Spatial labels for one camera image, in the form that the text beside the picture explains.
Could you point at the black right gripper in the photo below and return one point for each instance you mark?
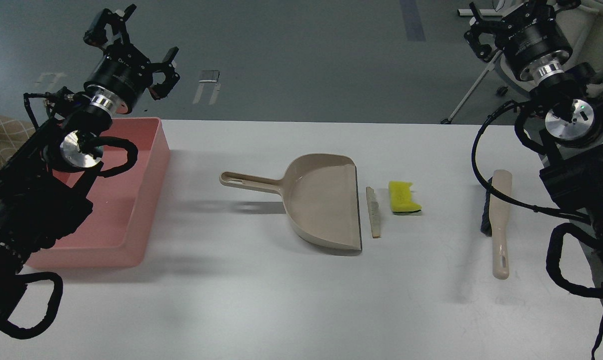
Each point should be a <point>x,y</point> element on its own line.
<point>531,42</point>

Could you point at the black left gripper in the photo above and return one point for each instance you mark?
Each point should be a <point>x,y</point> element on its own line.
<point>124,70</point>

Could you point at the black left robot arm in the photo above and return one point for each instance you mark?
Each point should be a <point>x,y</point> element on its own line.
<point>44,185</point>

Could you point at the beige hand brush black bristles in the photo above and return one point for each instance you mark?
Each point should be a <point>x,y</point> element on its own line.
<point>495,217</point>

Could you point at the beige plastic dustpan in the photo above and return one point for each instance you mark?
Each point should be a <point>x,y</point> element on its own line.
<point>319,192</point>

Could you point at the triangular toast slice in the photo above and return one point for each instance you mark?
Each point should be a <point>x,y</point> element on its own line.
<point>373,212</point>

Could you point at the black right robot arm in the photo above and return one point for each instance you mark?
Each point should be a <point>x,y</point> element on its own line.
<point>562,121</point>

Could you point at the pink plastic bin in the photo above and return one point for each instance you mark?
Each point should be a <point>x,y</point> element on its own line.
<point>117,231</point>

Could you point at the yellow green sponge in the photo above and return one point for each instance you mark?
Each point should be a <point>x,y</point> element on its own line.
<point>400,197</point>

